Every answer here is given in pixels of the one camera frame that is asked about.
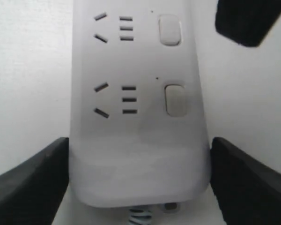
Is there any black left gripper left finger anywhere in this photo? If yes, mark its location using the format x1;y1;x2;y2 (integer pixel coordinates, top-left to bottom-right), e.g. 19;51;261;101
0;137;69;225

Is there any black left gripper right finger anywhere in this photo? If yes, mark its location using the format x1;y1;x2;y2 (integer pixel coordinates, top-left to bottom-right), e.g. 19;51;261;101
210;137;281;225

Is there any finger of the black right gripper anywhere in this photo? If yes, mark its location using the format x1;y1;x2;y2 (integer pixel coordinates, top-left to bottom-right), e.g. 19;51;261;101
214;0;281;47

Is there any white five-outlet power strip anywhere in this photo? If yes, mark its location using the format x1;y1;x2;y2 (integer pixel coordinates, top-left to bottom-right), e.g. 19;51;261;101
69;0;211;208

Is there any grey power cable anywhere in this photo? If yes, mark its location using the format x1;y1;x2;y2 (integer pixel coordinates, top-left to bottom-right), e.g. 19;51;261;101
127;205;154;225

